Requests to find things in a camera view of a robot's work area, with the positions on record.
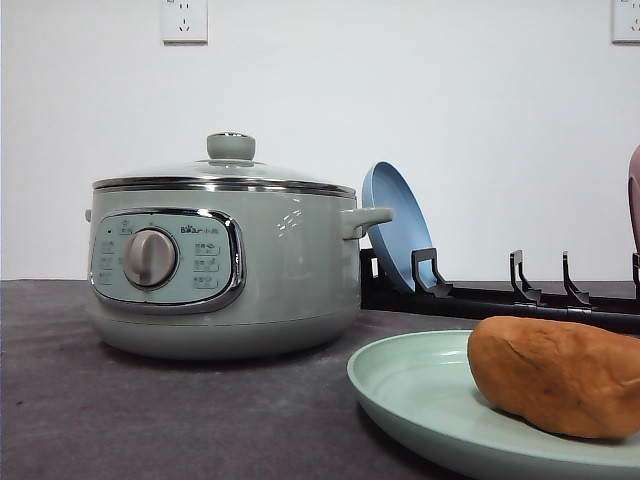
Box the glass steamer lid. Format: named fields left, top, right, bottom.
left=92, top=131, right=357, bottom=198

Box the green plate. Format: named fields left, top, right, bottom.
left=348, top=330, right=640, bottom=480

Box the brown potato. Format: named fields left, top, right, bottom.
left=468, top=316, right=640, bottom=439

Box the blue plate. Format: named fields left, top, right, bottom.
left=362, top=160, right=437, bottom=291

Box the green electric steamer pot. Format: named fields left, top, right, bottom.
left=85, top=176, right=393, bottom=359

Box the pink plate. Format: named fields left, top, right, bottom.
left=628, top=144, right=640, bottom=251

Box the black dish rack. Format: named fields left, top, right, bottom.
left=360, top=248, right=640, bottom=327

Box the white wall socket left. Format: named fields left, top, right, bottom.
left=161, top=0, right=209, bottom=46

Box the white wall socket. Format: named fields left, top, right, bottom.
left=161, top=0, right=209, bottom=46
left=610, top=0, right=640, bottom=47

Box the white wall socket right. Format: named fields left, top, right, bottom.
left=610, top=0, right=640, bottom=47

